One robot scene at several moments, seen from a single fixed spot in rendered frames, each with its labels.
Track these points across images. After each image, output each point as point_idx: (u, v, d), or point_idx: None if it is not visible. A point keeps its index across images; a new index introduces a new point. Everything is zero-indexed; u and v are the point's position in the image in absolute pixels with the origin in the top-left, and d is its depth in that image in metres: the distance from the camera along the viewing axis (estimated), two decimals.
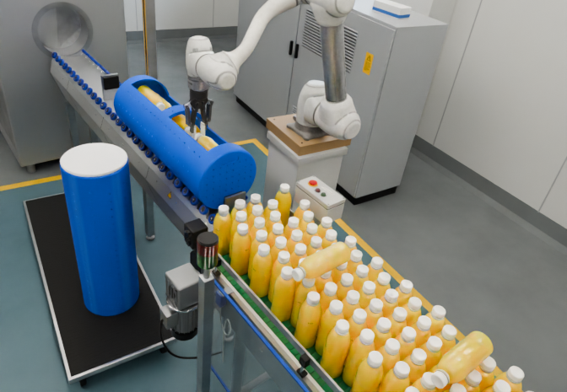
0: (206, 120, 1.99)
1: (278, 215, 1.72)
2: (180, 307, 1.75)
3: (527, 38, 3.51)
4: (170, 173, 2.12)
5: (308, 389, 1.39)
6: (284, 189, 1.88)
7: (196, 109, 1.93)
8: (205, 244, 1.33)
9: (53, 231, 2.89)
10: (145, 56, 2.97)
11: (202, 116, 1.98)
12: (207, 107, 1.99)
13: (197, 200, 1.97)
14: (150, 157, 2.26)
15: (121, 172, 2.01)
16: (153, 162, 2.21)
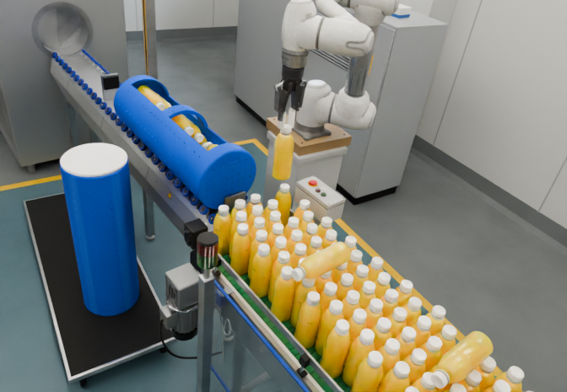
0: (297, 105, 1.64)
1: (278, 215, 1.72)
2: (180, 307, 1.75)
3: (527, 38, 3.51)
4: (170, 173, 2.12)
5: (308, 389, 1.39)
6: (284, 189, 1.88)
7: (288, 91, 1.57)
8: (205, 244, 1.33)
9: (53, 231, 2.89)
10: (145, 56, 2.97)
11: (294, 101, 1.63)
12: (299, 90, 1.63)
13: (197, 200, 1.97)
14: (150, 157, 2.26)
15: (121, 172, 2.01)
16: (153, 162, 2.21)
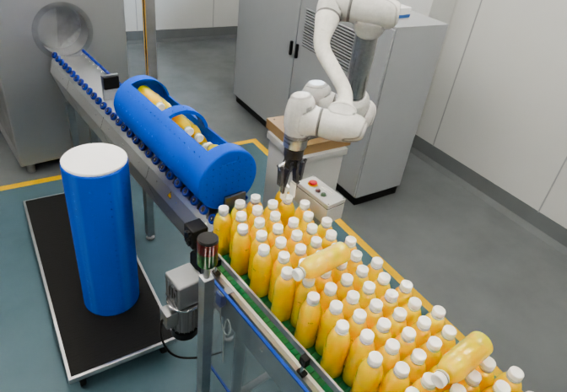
0: (298, 179, 1.80)
1: (278, 215, 1.72)
2: (180, 307, 1.75)
3: (527, 38, 3.51)
4: (170, 173, 2.12)
5: (308, 389, 1.39)
6: None
7: (290, 169, 1.73)
8: (205, 244, 1.33)
9: (53, 231, 2.89)
10: (145, 56, 2.97)
11: (294, 175, 1.79)
12: (299, 165, 1.79)
13: (197, 200, 1.97)
14: (150, 157, 2.26)
15: (121, 172, 2.01)
16: (153, 162, 2.21)
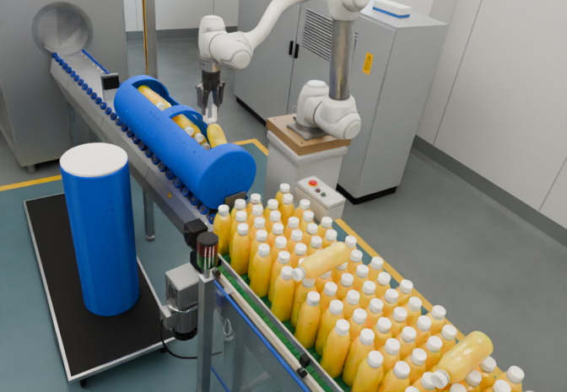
0: (218, 102, 1.98)
1: (278, 215, 1.72)
2: (180, 307, 1.75)
3: (527, 38, 3.51)
4: (170, 173, 2.12)
5: (308, 389, 1.39)
6: (284, 189, 1.88)
7: (207, 90, 1.91)
8: (205, 244, 1.33)
9: (53, 231, 2.89)
10: (145, 56, 2.97)
11: (214, 99, 1.97)
12: (218, 89, 1.97)
13: (197, 200, 1.97)
14: (150, 157, 2.26)
15: (121, 172, 2.01)
16: (153, 162, 2.21)
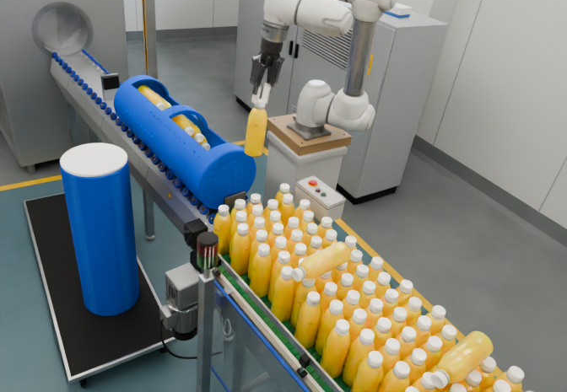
0: (272, 81, 1.65)
1: (278, 215, 1.72)
2: (180, 307, 1.75)
3: (527, 38, 3.51)
4: (170, 173, 2.12)
5: (308, 389, 1.39)
6: (284, 189, 1.88)
7: (266, 64, 1.58)
8: (205, 244, 1.33)
9: (53, 231, 2.89)
10: (145, 56, 2.97)
11: (269, 76, 1.64)
12: (275, 66, 1.65)
13: (197, 200, 1.97)
14: (150, 157, 2.26)
15: (121, 172, 2.01)
16: (153, 162, 2.21)
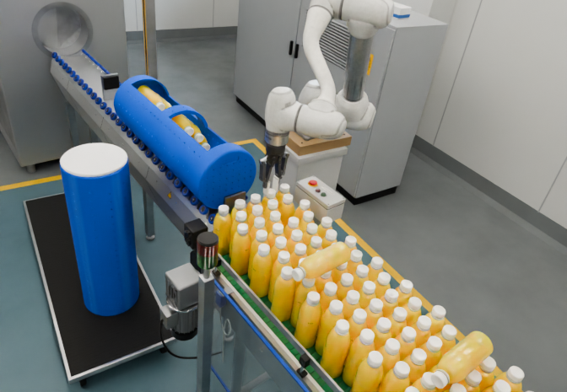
0: (280, 174, 1.82)
1: (278, 215, 1.72)
2: (180, 307, 1.75)
3: (527, 38, 3.51)
4: (170, 173, 2.12)
5: (308, 389, 1.39)
6: (284, 189, 1.88)
7: (272, 163, 1.75)
8: (205, 244, 1.33)
9: (53, 231, 2.89)
10: (145, 56, 2.97)
11: (277, 170, 1.81)
12: (281, 160, 1.81)
13: (197, 200, 1.97)
14: (150, 157, 2.26)
15: (121, 172, 2.01)
16: (153, 162, 2.21)
